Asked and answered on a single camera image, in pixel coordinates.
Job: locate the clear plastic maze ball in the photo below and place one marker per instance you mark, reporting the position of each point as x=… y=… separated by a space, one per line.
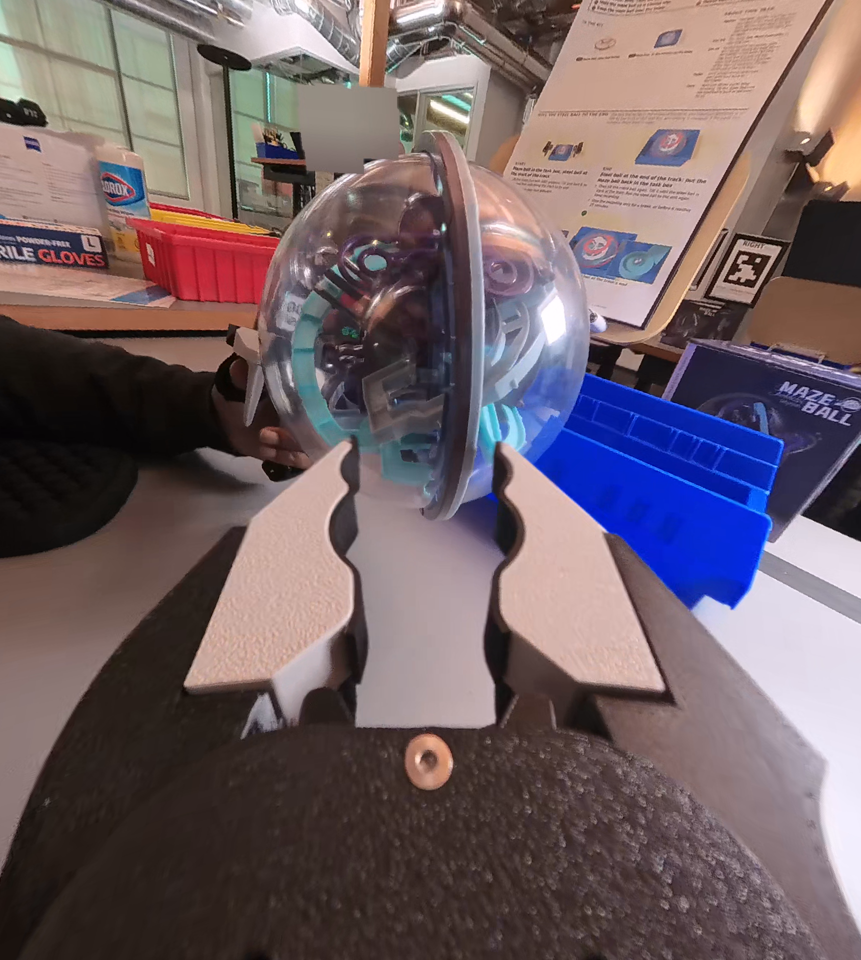
x=370 y=300

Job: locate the plywood easel board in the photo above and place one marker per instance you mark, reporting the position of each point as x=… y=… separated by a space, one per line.
x=708 y=247

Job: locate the person's left hand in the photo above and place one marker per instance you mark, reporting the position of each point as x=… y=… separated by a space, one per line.
x=273 y=448

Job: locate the red plastic bin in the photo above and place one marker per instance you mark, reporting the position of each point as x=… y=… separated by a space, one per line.
x=205 y=266

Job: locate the blue white carton box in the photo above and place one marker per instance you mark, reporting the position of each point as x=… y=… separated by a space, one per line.
x=25 y=247

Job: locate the yellow plastic bin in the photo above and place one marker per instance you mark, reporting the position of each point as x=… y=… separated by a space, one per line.
x=198 y=220

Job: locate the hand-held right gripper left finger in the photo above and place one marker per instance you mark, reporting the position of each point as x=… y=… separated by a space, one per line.
x=273 y=585

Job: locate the printed instruction sheet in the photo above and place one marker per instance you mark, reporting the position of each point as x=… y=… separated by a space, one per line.
x=625 y=187

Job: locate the black mesh cushion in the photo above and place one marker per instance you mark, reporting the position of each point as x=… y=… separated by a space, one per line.
x=25 y=495

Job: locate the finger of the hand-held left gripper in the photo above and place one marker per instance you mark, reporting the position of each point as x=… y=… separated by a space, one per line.
x=249 y=343

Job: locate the dark printed game box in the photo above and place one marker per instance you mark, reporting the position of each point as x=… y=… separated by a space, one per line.
x=775 y=435

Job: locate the black floor lamp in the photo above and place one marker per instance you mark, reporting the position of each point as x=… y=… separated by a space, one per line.
x=224 y=56

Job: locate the sleeved paper sheet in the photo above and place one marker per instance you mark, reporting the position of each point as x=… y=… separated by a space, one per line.
x=63 y=289

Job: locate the white paper sign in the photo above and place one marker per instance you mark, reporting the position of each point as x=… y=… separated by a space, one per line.
x=18 y=172

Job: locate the blue plastic bin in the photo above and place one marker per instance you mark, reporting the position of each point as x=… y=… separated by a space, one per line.
x=663 y=495

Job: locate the black monitor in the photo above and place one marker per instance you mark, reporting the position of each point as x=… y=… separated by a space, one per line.
x=850 y=247

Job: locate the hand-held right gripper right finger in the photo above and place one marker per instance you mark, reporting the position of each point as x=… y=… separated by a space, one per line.
x=573 y=592

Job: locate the wooden post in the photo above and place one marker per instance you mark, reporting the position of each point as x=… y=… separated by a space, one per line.
x=374 y=37

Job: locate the framed black white tag sign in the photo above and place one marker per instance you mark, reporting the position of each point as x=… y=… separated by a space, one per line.
x=747 y=271

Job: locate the white wipes canister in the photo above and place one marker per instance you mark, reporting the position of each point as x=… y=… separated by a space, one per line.
x=123 y=195

